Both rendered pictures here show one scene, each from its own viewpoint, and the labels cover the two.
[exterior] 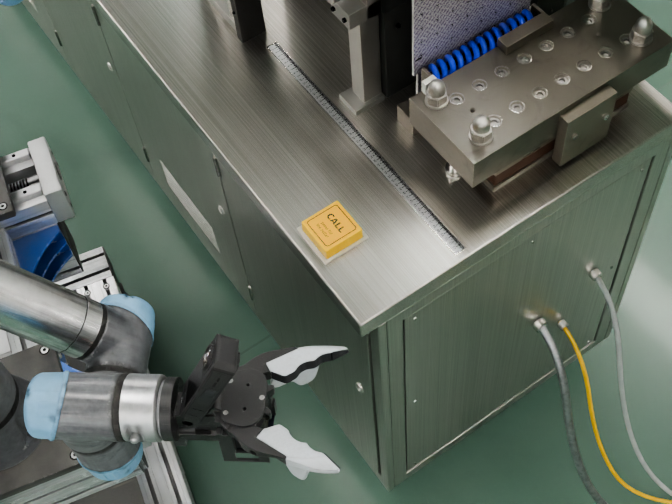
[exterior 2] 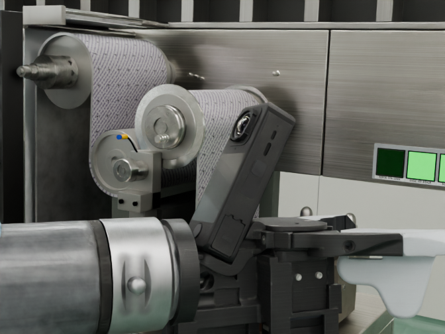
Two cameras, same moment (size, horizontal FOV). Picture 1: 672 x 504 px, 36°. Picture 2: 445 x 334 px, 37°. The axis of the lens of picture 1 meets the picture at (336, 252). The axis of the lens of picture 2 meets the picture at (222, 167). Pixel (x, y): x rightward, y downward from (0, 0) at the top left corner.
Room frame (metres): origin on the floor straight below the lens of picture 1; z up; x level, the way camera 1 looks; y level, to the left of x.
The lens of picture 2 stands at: (0.09, 0.40, 1.35)
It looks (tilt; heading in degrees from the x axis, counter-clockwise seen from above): 8 degrees down; 329
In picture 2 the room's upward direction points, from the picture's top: 2 degrees clockwise
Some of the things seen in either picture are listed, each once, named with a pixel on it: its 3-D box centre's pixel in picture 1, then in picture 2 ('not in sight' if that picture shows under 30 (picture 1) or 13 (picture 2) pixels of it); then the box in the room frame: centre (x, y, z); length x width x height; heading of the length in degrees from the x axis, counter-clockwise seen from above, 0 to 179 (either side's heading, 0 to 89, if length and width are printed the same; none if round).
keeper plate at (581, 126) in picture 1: (585, 127); (344, 287); (0.99, -0.41, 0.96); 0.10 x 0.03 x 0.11; 119
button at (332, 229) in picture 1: (332, 229); not in sight; (0.89, 0.00, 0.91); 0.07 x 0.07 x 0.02; 29
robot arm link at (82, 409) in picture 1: (80, 407); (11, 289); (0.50, 0.30, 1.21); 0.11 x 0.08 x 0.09; 81
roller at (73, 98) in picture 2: not in sight; (108, 73); (1.43, -0.12, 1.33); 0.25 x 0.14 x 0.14; 119
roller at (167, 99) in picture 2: not in sight; (206, 122); (1.20, -0.23, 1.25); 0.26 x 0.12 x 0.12; 119
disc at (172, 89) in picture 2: not in sight; (169, 126); (1.14, -0.12, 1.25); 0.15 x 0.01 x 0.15; 29
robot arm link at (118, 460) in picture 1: (106, 426); not in sight; (0.52, 0.30, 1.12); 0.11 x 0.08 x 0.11; 171
